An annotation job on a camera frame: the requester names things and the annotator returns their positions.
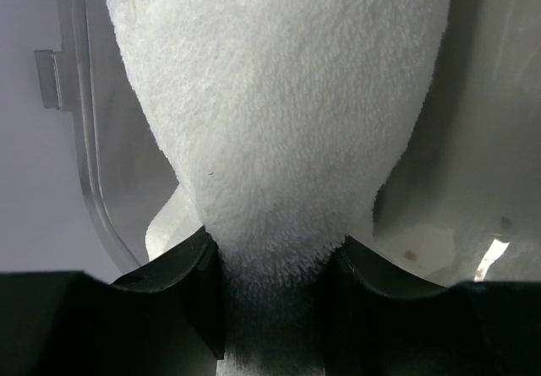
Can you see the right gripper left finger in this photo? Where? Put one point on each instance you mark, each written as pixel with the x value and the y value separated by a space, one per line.
pixel 165 318

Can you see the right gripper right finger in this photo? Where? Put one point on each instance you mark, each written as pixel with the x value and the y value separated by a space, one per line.
pixel 381 320

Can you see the grey transparent plastic bin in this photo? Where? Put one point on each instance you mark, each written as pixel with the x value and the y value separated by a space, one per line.
pixel 463 203

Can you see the white towel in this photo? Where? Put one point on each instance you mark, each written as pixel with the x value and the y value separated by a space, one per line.
pixel 281 119

